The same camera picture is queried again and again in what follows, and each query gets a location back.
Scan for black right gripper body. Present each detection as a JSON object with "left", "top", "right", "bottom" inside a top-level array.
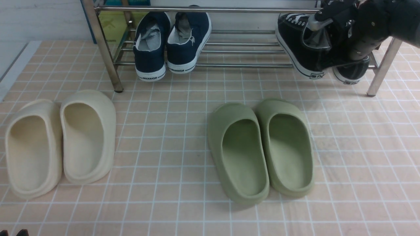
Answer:
[{"left": 308, "top": 0, "right": 394, "bottom": 69}]

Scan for black canvas sneaker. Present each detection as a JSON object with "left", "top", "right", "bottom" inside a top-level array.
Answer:
[
  {"left": 332, "top": 56, "right": 370, "bottom": 85},
  {"left": 275, "top": 12, "right": 349, "bottom": 80}
]

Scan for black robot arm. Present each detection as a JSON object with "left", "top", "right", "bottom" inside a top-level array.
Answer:
[{"left": 305, "top": 0, "right": 420, "bottom": 69}]

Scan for steel shoe rack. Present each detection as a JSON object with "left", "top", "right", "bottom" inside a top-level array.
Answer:
[{"left": 81, "top": 0, "right": 403, "bottom": 97}]

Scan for green box behind rack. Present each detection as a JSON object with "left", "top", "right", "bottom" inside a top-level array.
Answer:
[{"left": 98, "top": 11, "right": 127, "bottom": 43}]

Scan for green foam slipper right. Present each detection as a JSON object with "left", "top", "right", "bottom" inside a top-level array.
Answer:
[{"left": 255, "top": 98, "right": 314, "bottom": 198}]

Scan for green foam slipper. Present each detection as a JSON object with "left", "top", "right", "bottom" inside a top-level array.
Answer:
[
  {"left": 255, "top": 98, "right": 314, "bottom": 198},
  {"left": 207, "top": 103, "right": 270, "bottom": 205}
]

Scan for green foam slipper left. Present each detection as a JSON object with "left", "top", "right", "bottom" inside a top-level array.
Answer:
[{"left": 207, "top": 103, "right": 270, "bottom": 205}]

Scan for navy canvas sneaker right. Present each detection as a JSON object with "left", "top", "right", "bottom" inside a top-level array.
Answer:
[{"left": 166, "top": 12, "right": 212, "bottom": 74}]

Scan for navy canvas sneaker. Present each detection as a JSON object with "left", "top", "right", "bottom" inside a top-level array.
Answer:
[
  {"left": 133, "top": 11, "right": 172, "bottom": 82},
  {"left": 166, "top": 12, "right": 212, "bottom": 74}
]

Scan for navy canvas sneaker left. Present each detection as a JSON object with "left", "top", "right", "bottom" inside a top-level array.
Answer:
[{"left": 133, "top": 11, "right": 172, "bottom": 82}]

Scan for cream foam slipper right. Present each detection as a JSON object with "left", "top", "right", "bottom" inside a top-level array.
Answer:
[{"left": 60, "top": 90, "right": 116, "bottom": 184}]

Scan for cream foam slipper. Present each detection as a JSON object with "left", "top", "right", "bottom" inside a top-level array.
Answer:
[
  {"left": 5, "top": 99, "right": 63, "bottom": 200},
  {"left": 60, "top": 90, "right": 116, "bottom": 184}
]

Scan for cream foam slipper left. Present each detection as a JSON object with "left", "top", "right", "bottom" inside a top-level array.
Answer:
[{"left": 5, "top": 99, "right": 63, "bottom": 200}]

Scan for black left gripper tips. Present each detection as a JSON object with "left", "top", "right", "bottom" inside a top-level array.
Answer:
[{"left": 0, "top": 229, "right": 29, "bottom": 236}]

